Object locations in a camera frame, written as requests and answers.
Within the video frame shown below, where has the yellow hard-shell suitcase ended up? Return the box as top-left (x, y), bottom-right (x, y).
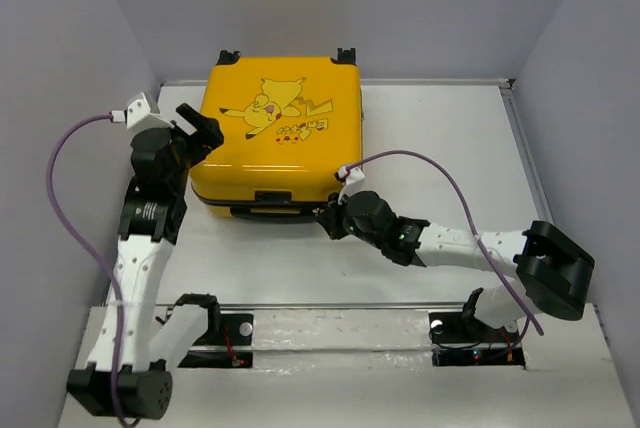
top-left (190, 48), bottom-right (364, 220)

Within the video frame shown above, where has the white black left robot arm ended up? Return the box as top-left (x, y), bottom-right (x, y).
top-left (66, 103), bottom-right (224, 427)

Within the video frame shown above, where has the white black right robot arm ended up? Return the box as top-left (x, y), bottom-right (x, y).
top-left (316, 191), bottom-right (595, 340)

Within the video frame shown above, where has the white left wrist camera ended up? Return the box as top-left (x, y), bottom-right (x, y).
top-left (110, 92), bottom-right (171, 134)

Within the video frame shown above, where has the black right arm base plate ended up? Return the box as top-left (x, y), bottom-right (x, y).
top-left (428, 312), bottom-right (526, 368)

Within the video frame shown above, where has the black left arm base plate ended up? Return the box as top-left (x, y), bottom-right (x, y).
top-left (179, 312), bottom-right (254, 369)

